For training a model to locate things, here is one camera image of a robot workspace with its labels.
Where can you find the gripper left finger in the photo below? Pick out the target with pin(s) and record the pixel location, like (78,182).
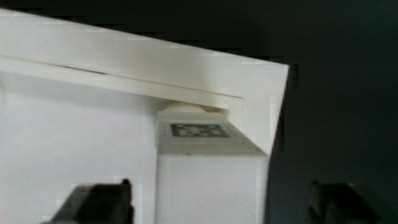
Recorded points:
(97,205)

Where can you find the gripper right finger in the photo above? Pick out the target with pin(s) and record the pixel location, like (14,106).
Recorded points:
(346,204)

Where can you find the white table leg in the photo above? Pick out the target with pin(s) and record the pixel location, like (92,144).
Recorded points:
(209,169)

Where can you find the white square tabletop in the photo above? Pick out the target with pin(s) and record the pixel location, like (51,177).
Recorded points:
(89,80)

